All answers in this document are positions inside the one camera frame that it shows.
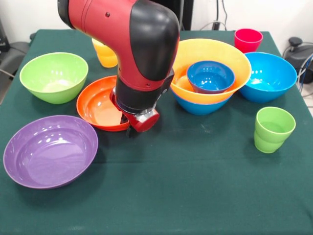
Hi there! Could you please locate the purple bowl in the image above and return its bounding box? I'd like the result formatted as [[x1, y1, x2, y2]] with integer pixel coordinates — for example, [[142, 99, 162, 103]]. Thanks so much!
[[3, 115, 99, 189]]

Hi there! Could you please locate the yellow cup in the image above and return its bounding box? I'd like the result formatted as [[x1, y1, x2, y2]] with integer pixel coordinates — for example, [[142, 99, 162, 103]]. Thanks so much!
[[91, 38, 118, 68]]

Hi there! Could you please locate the grey office chair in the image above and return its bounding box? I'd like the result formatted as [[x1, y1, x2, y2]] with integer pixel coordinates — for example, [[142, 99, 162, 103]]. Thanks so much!
[[0, 41, 31, 74]]

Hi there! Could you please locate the green cup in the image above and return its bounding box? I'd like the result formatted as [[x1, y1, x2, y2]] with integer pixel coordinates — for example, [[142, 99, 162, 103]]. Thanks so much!
[[254, 106, 296, 154]]

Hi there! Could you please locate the dark green tablecloth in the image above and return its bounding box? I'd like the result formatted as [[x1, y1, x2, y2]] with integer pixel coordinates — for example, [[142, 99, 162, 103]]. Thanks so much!
[[0, 29, 313, 235]]

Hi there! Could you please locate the large yellow-orange bowl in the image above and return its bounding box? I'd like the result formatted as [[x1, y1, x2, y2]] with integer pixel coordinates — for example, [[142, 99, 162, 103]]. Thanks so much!
[[170, 38, 252, 104]]

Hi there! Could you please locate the black wall cable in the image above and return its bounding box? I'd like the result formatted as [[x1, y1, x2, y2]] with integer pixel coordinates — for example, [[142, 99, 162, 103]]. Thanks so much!
[[200, 0, 229, 31]]

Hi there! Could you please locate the light blue bowl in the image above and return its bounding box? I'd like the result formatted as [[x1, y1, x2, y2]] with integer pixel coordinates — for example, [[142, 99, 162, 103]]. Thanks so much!
[[238, 51, 298, 103], [170, 89, 233, 116]]

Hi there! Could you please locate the small dark blue bowl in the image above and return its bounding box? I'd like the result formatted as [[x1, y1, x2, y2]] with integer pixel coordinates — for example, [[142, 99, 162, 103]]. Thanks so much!
[[186, 60, 235, 94]]

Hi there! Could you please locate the tangle of cables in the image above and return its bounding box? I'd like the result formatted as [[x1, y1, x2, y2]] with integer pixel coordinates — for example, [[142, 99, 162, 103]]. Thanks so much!
[[295, 53, 313, 96]]

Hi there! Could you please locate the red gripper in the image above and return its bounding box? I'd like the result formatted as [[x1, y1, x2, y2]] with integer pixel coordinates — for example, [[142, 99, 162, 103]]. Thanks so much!
[[109, 87, 161, 139]]

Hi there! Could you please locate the green bowl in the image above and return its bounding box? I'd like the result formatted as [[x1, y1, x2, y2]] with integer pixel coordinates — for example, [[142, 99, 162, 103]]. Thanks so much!
[[19, 51, 89, 105]]

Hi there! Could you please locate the orange-red shallow bowl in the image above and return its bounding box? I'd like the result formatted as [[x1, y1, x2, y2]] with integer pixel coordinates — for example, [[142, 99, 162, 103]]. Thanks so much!
[[76, 75, 132, 132]]

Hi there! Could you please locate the red cup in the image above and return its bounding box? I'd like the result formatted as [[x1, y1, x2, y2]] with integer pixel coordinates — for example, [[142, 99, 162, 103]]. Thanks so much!
[[234, 28, 264, 54]]

